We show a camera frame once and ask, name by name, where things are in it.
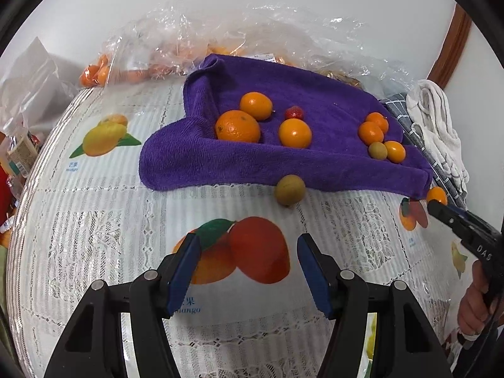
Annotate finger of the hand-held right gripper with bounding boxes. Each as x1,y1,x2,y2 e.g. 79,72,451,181
427,200,501,264
449,206,504,253

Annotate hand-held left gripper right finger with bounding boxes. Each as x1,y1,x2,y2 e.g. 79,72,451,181
296,233,453,378

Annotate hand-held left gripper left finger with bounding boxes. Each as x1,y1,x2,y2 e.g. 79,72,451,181
43,233,202,378

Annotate small mandarin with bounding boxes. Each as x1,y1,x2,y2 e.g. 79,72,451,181
365,112,390,134
426,186,448,206

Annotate medium orange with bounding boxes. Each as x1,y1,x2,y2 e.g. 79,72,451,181
278,118,313,149
358,121,384,146
384,140,406,163

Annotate yellow-green plum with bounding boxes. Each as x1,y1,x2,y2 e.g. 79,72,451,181
275,174,306,207
368,141,388,161

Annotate large orange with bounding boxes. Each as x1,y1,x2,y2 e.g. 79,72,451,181
215,110,261,143

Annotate person's right hand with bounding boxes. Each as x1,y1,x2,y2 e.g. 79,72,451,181
459,262,493,337

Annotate white cloth gloves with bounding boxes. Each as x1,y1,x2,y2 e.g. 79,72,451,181
406,79,471,193

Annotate grey checked cloth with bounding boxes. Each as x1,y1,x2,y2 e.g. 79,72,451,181
380,94,467,209

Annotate purple towel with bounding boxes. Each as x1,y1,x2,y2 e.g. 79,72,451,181
138,53,434,201

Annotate brown bagged snack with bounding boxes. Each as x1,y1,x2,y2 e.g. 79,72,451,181
319,70,363,89

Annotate oval mandarin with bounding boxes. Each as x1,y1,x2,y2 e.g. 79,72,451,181
239,92,274,121

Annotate red object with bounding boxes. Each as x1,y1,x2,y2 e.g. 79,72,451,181
0,165,16,205

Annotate crinkled clear plastic bag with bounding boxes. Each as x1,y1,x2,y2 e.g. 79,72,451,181
213,4,414,99

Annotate pile of bagged mandarins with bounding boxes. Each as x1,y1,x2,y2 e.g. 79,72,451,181
79,43,300,87

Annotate white plastic bag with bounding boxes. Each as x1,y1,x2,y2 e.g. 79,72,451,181
0,37,79,127

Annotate black cable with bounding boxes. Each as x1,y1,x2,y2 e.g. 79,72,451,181
453,311,502,378

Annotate brown wooden door frame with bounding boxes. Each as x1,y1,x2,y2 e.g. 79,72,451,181
427,3,472,89

